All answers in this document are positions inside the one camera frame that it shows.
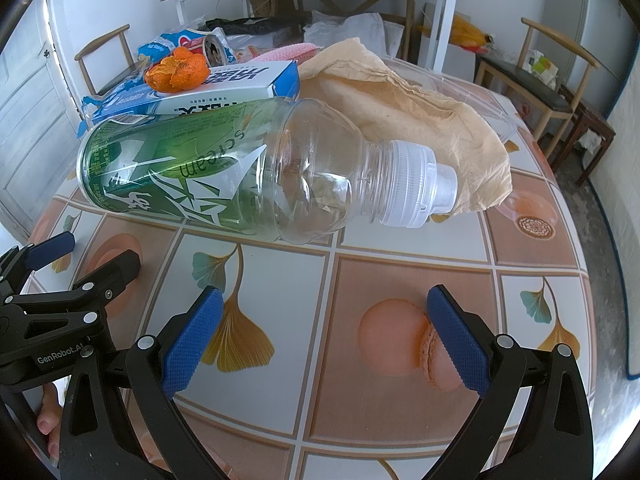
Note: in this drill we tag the yellow plastic bag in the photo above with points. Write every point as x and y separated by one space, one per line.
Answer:
467 35

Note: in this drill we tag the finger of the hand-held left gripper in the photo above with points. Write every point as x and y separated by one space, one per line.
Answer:
112 270
50 252

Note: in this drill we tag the blue plastic wrapper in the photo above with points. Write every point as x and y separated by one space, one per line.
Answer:
117 105

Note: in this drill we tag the dark wooden stool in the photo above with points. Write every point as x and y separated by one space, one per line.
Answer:
595 120

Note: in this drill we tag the white plastic bag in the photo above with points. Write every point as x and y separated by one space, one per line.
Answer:
540 65

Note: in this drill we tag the person's left hand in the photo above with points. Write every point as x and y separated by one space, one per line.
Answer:
49 417

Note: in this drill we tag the blue white medicine box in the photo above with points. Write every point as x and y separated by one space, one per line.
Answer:
250 77

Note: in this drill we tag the ginkgo print tablecloth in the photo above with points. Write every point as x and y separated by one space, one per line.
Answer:
410 285

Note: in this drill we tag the brown crumpled paper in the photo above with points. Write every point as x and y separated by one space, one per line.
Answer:
400 105

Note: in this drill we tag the clear plastic bag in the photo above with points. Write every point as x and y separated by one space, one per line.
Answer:
475 100

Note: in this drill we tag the black cloth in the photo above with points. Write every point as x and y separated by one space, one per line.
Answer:
240 25

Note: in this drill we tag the white door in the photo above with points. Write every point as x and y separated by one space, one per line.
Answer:
30 135

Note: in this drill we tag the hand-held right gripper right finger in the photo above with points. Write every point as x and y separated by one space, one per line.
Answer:
457 345

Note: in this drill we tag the wooden chair dark seat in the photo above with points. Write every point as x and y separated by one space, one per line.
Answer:
540 85
102 40

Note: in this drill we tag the white woven sack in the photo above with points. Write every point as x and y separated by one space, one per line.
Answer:
360 27

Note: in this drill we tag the brown cardboard box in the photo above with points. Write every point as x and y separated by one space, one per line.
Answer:
270 5

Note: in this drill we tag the green label plastic bottle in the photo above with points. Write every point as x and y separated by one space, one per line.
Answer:
200 175

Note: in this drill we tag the orange peel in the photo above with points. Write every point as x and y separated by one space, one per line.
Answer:
175 72

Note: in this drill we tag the white tissue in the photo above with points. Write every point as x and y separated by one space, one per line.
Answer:
591 140

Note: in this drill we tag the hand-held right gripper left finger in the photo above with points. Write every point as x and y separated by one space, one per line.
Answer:
192 345

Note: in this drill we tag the pink knitted cloth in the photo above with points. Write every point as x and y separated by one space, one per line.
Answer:
285 52

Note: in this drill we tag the blue clear snack packet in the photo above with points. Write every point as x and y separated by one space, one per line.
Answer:
165 42

